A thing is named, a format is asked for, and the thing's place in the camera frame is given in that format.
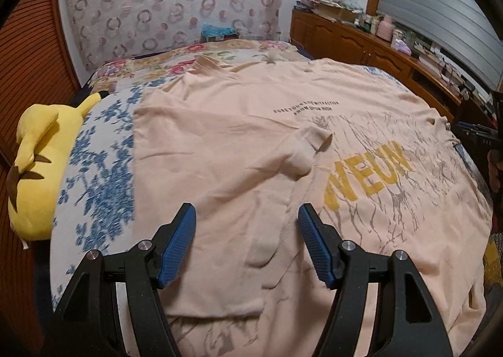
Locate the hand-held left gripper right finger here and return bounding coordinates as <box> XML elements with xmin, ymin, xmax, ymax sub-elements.
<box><xmin>297</xmin><ymin>203</ymin><xmax>452</xmax><ymax>357</ymax></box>

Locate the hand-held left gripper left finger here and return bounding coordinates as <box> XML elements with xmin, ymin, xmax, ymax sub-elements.
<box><xmin>52</xmin><ymin>203</ymin><xmax>197</xmax><ymax>357</ymax></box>

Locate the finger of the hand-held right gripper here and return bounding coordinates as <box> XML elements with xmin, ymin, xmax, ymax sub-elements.
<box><xmin>452</xmin><ymin>121</ymin><xmax>492</xmax><ymax>140</ymax></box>

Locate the pink printed t-shirt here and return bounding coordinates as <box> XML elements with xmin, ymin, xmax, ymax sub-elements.
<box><xmin>131</xmin><ymin>56</ymin><xmax>494</xmax><ymax>357</ymax></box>

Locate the person's right hand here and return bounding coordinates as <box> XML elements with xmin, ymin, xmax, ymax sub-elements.
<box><xmin>486</xmin><ymin>148</ymin><xmax>503</xmax><ymax>189</ymax></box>

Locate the purple cloth bundle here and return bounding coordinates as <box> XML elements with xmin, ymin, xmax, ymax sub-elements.
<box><xmin>392</xmin><ymin>38</ymin><xmax>412</xmax><ymax>56</ymax></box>

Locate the grey window blind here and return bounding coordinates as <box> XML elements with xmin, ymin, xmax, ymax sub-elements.
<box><xmin>376</xmin><ymin>0</ymin><xmax>503</xmax><ymax>91</ymax></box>

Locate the yellow patterned cloth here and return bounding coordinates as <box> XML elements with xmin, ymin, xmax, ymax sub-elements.
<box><xmin>480</xmin><ymin>231</ymin><xmax>503</xmax><ymax>292</ymax></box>

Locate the pink bottle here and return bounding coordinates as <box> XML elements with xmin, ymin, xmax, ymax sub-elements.
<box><xmin>375</xmin><ymin>14</ymin><xmax>395</xmax><ymax>41</ymax></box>

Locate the wooden cabinet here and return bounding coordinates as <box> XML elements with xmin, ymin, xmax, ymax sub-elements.
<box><xmin>291</xmin><ymin>7</ymin><xmax>492</xmax><ymax>124</ymax></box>

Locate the yellow plush toy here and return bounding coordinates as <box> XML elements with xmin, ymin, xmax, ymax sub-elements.
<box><xmin>8</xmin><ymin>90</ymin><xmax>111</xmax><ymax>242</ymax></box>

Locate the pink flower quilt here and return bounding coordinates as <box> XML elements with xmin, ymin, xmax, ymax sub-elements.
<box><xmin>84</xmin><ymin>39</ymin><xmax>315</xmax><ymax>97</ymax></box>

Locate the pile of papers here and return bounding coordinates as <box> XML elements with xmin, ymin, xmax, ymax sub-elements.
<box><xmin>295</xmin><ymin>0</ymin><xmax>364</xmax><ymax>23</ymax></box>

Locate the teal box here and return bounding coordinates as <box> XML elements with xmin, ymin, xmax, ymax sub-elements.
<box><xmin>201</xmin><ymin>24</ymin><xmax>240</xmax><ymax>42</ymax></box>

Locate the wooden slatted wardrobe door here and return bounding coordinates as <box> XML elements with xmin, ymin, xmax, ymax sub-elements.
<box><xmin>0</xmin><ymin>0</ymin><xmax>84</xmax><ymax>357</ymax></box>

